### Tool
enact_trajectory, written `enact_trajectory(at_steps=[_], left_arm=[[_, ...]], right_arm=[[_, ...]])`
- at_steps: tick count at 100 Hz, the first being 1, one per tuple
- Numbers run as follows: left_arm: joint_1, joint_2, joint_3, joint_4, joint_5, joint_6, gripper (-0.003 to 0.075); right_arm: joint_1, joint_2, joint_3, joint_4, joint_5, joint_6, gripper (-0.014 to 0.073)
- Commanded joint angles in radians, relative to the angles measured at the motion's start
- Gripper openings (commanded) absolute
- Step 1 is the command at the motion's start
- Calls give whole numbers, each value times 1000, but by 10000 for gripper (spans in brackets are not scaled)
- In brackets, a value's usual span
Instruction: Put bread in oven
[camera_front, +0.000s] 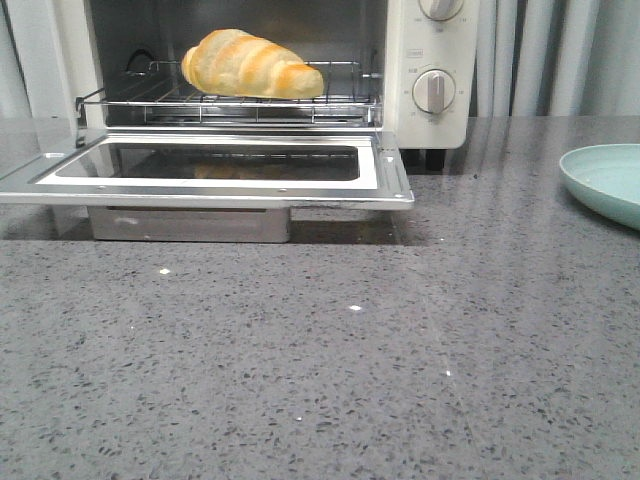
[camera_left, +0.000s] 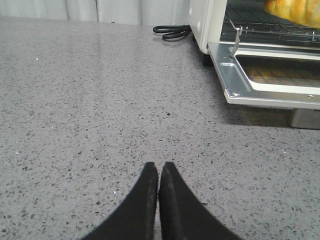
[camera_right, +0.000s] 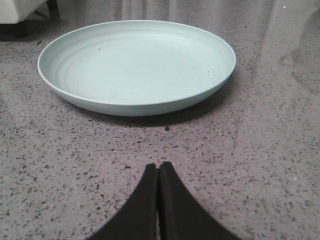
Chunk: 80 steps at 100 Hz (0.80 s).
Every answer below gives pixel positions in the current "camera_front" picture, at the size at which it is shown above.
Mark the oven glass door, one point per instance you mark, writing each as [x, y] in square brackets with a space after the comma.
[195, 169]

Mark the golden croissant bread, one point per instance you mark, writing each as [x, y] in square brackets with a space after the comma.
[232, 62]

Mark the lower oven knob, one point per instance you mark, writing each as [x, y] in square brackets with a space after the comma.
[433, 91]

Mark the oven knob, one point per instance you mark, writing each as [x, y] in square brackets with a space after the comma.
[433, 91]
[440, 10]

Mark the white Toshiba toaster oven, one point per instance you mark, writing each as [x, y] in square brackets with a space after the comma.
[404, 67]

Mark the upper oven knob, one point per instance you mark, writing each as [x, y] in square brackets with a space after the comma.
[440, 10]

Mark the light green plate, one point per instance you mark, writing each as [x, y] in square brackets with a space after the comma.
[605, 178]

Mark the metal wire oven rack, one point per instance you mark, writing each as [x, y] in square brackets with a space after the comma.
[159, 97]

